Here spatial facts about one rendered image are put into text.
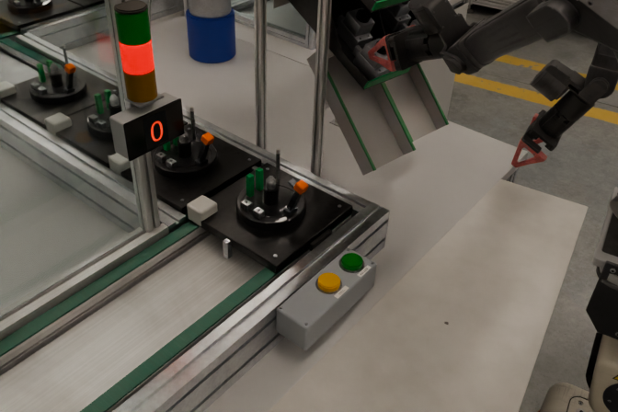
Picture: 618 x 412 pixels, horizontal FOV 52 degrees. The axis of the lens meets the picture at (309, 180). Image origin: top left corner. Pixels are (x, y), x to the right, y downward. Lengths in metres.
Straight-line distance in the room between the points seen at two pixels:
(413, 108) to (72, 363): 0.92
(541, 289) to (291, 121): 0.82
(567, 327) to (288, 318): 1.64
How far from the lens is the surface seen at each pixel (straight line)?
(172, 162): 1.38
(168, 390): 1.02
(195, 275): 1.24
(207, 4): 2.07
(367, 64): 1.29
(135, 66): 1.05
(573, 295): 2.72
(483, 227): 1.50
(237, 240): 1.22
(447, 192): 1.58
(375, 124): 1.43
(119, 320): 1.18
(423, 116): 1.55
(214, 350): 1.05
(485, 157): 1.74
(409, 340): 1.22
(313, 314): 1.10
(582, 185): 3.36
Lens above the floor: 1.77
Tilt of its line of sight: 36 degrees down
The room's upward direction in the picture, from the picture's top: 3 degrees clockwise
